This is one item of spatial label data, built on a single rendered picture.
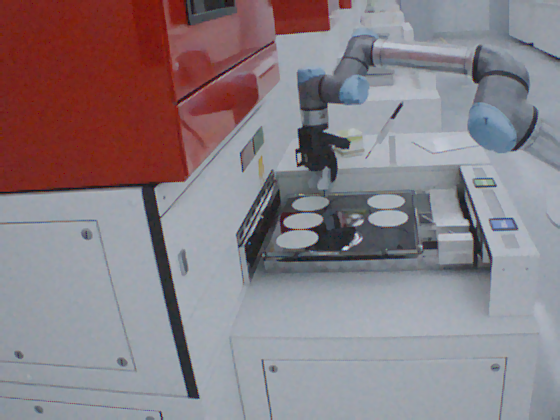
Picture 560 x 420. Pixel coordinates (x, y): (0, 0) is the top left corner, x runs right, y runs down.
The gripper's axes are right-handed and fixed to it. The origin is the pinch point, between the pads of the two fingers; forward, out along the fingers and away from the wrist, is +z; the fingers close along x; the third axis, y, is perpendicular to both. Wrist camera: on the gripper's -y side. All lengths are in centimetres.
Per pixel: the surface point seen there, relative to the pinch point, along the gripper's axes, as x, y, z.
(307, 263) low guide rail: 16.3, 24.8, 6.8
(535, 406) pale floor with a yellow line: 48, -53, 91
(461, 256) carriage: 47.1, 5.6, 4.2
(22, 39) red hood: 20, 81, -55
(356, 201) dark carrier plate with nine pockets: 9.6, -1.5, 1.4
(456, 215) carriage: 35.1, -11.9, 3.2
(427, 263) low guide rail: 38.9, 7.4, 7.6
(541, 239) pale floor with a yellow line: -9, -185, 91
